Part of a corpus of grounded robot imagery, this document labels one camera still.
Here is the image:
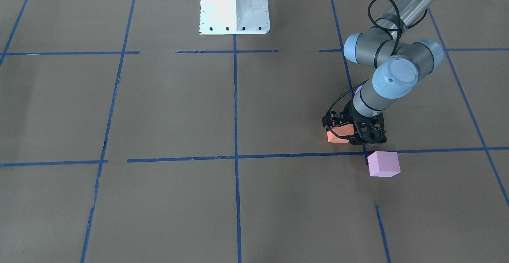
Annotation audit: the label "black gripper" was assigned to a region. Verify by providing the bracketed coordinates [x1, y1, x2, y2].
[322, 99, 387, 144]

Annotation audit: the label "orange foam cube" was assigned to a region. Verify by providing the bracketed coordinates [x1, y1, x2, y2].
[326, 124, 355, 143]

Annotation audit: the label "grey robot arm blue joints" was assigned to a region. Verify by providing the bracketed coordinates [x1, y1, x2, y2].
[344, 0, 444, 116]

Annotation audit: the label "pink foam cube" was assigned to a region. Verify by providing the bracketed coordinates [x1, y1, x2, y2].
[367, 151, 401, 177]

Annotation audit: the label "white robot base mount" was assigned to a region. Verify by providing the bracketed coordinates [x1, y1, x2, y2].
[199, 0, 271, 35]

